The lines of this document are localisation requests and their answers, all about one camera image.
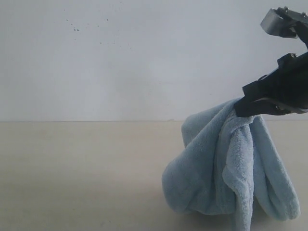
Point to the light blue fleece towel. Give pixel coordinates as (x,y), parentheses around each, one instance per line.
(227,164)

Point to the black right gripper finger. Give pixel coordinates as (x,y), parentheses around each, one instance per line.
(247,108)

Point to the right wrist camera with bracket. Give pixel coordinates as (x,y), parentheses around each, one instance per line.
(285,23)

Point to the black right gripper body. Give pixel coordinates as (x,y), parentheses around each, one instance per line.
(286,87)

